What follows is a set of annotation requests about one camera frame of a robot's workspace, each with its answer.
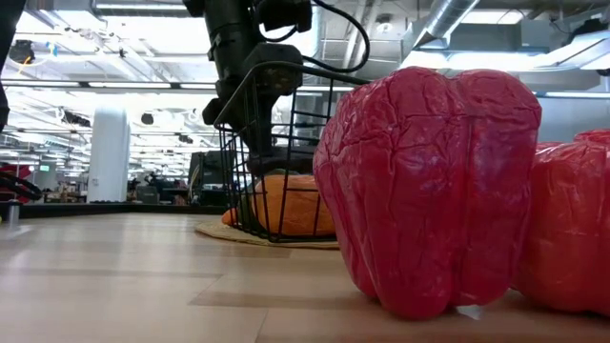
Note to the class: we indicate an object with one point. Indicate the round woven table mat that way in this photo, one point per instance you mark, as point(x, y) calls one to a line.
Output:
point(214, 231)

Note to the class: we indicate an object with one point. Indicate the red bell pepper toy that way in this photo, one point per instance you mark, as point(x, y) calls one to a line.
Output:
point(429, 190)

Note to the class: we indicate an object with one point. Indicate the black ceiling speaker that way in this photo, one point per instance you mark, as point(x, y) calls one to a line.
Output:
point(21, 52)

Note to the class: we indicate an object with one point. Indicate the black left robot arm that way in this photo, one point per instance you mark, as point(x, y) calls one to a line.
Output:
point(229, 28)

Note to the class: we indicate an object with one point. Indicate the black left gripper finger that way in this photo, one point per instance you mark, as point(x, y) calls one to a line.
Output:
point(249, 142)
point(267, 140)

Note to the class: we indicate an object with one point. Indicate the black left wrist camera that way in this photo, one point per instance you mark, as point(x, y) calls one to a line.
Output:
point(286, 14)

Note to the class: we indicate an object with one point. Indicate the orange-red bell pepper toy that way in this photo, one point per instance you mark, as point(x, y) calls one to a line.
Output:
point(567, 228)

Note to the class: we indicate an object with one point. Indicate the white pillar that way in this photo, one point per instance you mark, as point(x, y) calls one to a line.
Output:
point(109, 152)

